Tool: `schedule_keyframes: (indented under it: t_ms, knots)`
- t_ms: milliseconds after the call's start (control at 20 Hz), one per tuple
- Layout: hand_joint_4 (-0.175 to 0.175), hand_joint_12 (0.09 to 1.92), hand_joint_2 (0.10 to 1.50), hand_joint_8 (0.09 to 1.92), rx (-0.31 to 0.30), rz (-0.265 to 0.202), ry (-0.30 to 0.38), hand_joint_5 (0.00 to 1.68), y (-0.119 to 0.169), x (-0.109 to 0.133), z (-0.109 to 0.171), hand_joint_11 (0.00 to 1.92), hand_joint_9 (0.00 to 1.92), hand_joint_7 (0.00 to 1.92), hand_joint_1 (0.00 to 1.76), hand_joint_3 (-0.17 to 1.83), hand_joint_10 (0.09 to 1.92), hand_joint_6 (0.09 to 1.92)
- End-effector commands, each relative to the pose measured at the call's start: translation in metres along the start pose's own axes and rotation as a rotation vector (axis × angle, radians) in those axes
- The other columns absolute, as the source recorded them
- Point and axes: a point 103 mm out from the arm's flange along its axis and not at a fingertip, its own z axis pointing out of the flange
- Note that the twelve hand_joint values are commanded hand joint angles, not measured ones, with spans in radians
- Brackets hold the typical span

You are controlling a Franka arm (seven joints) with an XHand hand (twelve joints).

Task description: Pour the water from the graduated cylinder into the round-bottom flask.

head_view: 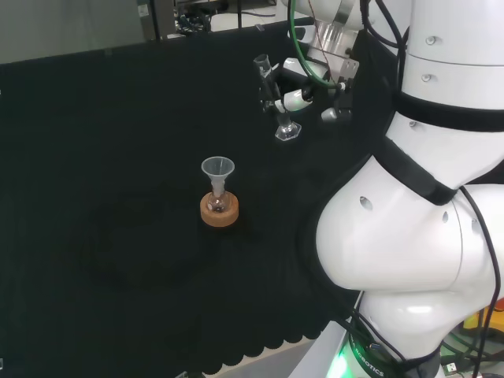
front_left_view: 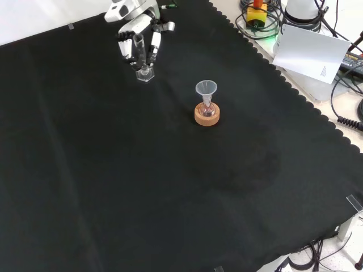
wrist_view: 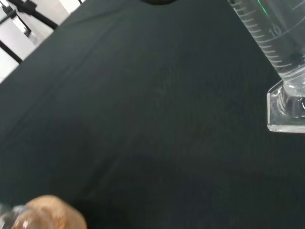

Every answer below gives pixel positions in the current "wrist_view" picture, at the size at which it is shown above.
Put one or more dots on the black bench cloth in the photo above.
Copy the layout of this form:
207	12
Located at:
143	107

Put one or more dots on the clear glass round-bottom flask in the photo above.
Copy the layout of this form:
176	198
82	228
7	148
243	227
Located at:
9	217

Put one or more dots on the black tripod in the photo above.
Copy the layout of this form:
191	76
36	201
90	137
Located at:
45	21

